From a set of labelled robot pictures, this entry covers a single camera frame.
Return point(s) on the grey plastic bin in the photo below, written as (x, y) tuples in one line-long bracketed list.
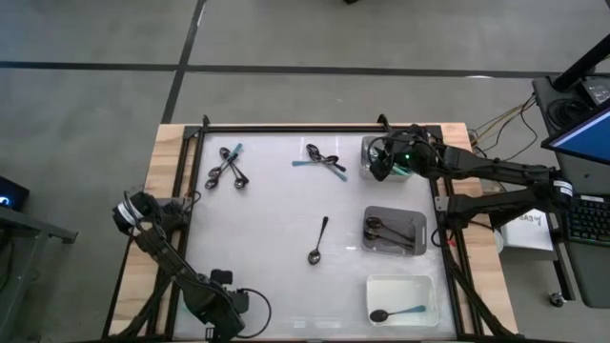
[(419, 214)]

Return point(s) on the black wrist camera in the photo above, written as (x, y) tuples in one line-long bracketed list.
[(239, 299), (381, 170)]

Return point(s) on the white plastic bin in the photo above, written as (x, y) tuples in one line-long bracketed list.
[(395, 290)]

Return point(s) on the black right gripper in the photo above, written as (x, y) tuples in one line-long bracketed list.
[(410, 147)]

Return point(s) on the black backlit keyboard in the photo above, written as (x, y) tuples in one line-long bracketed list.
[(591, 221)]

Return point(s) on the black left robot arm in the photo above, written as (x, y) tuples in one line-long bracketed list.
[(162, 259)]

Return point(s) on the grey side table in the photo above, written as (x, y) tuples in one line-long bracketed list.
[(38, 228)]

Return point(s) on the frosted clear plastic bin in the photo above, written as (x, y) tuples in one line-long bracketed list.
[(405, 178)]

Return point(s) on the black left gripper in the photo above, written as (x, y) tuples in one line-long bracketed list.
[(209, 305)]

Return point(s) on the black caster wheel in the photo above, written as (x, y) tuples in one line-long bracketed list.
[(556, 299)]

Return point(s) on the black monitor pole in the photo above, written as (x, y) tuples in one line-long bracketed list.
[(581, 64)]

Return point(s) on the grey equipment cart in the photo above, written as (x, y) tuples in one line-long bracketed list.
[(586, 276)]

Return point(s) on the white printed box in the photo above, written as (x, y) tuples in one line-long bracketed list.
[(529, 236)]

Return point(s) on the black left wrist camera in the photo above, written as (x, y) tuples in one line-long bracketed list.
[(239, 299)]

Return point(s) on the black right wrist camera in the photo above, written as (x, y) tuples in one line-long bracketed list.
[(381, 170)]

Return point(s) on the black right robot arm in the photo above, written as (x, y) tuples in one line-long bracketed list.
[(500, 167)]

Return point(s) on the blue-screen computer monitor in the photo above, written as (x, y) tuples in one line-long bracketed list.
[(586, 138)]

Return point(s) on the black aluminium table frame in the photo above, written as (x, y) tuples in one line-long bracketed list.
[(310, 128)]

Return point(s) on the black power adapter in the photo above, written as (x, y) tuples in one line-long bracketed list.
[(595, 90)]

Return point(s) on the black device with blue light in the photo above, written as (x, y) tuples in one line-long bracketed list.
[(14, 190)]

